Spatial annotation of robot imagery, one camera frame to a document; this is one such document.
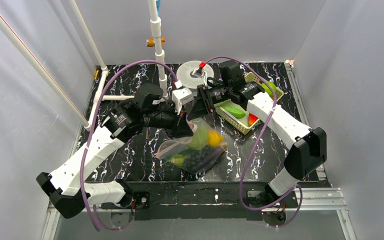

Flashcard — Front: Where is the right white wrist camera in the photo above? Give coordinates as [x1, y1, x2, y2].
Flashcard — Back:
[191, 67, 208, 87]

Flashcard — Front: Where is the green toy cabbage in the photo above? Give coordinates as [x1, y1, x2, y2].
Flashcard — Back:
[187, 127, 209, 150]

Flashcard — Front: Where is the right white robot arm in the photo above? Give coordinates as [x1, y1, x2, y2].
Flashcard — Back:
[188, 59, 327, 199]

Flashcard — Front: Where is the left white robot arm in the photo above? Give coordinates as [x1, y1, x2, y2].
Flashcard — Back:
[36, 83, 194, 219]

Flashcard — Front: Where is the green toy apple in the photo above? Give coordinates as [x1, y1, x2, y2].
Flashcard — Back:
[261, 81, 277, 100]

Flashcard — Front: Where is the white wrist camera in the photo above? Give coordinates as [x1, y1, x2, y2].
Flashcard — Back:
[171, 87, 194, 115]
[191, 67, 208, 87]

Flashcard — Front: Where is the dark toy grape bunch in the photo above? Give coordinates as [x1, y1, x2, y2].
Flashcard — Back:
[180, 145, 216, 173]

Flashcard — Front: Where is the white PVC pipe frame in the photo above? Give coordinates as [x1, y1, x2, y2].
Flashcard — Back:
[0, 0, 170, 133]

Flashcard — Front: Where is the yellow toy lemon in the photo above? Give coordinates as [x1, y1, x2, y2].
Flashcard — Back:
[207, 130, 225, 148]

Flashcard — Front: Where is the green perforated plastic basket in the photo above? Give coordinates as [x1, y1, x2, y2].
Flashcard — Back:
[214, 72, 284, 135]

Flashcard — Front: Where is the green toy cucumber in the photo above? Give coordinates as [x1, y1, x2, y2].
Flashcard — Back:
[222, 105, 246, 119]

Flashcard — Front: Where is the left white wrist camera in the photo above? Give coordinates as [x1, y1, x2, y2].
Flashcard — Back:
[171, 87, 194, 115]

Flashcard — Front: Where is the toy celery stalk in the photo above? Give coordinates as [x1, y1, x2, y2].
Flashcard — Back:
[169, 154, 188, 167]

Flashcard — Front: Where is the clear pink zip top bag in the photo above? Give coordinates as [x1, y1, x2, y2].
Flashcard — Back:
[155, 118, 228, 174]

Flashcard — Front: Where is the grey filament spool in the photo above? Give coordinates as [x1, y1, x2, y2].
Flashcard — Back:
[176, 60, 214, 90]

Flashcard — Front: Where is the orange pipe clamp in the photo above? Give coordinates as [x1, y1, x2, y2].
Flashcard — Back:
[146, 37, 165, 48]

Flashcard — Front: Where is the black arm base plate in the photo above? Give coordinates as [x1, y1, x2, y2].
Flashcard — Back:
[99, 180, 299, 222]

